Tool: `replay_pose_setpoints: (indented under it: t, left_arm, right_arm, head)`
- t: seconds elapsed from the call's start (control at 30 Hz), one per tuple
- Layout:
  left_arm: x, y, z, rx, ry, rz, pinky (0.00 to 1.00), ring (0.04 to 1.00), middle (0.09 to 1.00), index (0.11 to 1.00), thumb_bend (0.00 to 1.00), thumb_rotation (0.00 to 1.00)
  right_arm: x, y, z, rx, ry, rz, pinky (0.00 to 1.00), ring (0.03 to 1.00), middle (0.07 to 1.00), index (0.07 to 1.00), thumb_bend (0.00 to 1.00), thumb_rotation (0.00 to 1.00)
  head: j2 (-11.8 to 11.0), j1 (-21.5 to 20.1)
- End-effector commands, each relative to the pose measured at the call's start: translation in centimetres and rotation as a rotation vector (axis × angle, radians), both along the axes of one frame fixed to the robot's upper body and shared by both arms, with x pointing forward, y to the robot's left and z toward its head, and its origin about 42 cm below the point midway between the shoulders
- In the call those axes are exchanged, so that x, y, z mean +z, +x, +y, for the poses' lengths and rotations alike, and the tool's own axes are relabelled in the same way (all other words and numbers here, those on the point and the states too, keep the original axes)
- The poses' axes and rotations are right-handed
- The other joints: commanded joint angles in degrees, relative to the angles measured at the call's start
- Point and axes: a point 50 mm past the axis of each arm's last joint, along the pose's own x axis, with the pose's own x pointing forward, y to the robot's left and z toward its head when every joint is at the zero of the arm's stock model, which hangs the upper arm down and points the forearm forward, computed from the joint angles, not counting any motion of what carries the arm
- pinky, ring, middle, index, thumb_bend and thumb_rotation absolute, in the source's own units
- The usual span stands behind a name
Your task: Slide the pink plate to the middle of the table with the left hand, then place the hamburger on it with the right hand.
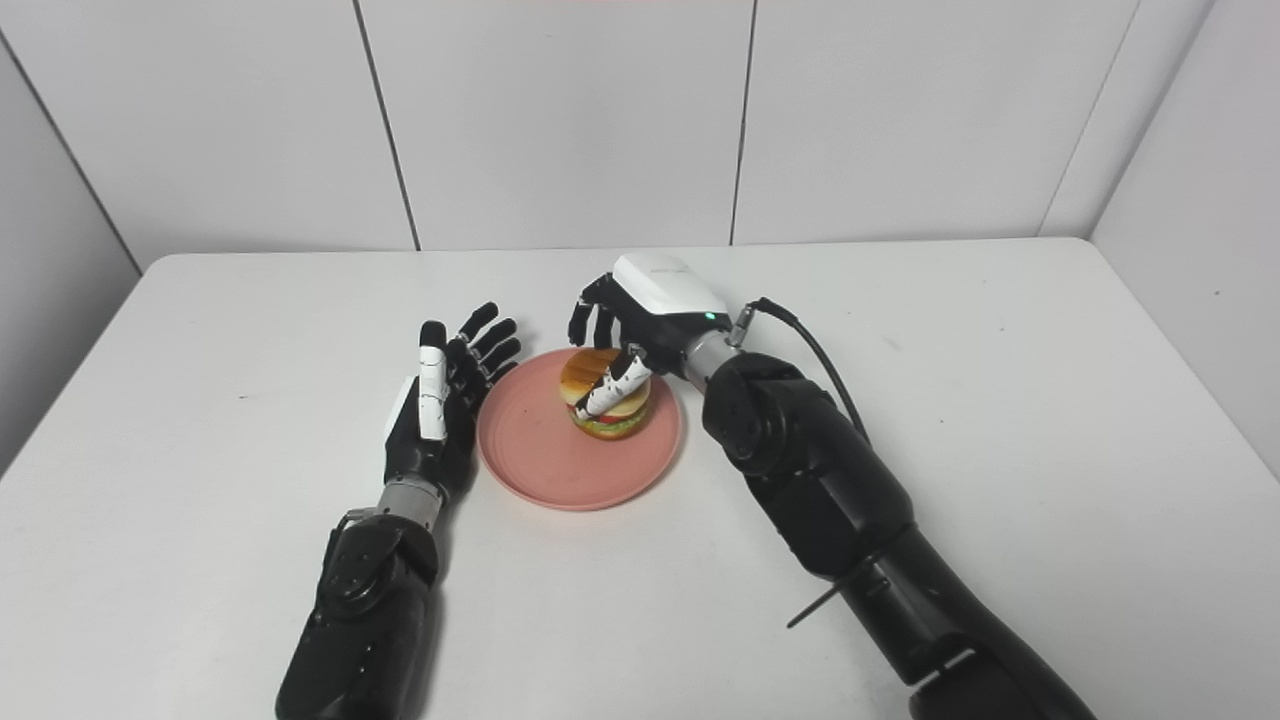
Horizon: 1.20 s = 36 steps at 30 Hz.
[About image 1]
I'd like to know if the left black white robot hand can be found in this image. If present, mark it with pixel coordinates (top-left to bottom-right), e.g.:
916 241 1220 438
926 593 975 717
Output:
382 302 523 493

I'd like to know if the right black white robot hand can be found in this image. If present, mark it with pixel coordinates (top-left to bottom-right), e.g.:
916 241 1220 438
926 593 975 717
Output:
568 253 733 419

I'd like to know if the toy hamburger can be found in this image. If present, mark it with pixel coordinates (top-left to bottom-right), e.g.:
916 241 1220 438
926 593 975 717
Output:
558 348 653 441

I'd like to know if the pink round plate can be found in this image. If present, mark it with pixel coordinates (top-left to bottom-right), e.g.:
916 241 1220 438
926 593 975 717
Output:
476 346 686 513

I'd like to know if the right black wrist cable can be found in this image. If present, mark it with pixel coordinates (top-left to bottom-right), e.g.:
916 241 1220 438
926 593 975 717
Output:
728 296 873 447

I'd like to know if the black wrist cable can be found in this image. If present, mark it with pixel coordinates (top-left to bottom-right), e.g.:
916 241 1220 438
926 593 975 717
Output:
728 296 873 447
318 508 376 601

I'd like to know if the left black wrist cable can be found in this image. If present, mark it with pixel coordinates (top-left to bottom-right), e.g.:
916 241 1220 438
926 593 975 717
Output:
318 508 376 601

